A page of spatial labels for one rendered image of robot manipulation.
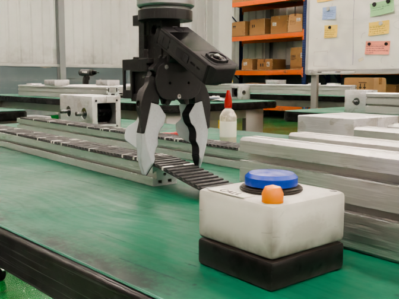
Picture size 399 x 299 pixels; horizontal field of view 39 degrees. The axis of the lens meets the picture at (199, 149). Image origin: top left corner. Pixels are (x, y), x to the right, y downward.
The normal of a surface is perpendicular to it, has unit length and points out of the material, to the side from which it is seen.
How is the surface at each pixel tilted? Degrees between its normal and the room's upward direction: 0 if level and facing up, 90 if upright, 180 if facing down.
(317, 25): 90
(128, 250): 0
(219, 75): 118
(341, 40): 90
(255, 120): 90
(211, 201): 90
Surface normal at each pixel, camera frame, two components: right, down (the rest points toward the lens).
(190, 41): 0.26, -0.83
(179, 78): 0.63, 0.10
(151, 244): 0.00, -0.99
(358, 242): -0.78, 0.07
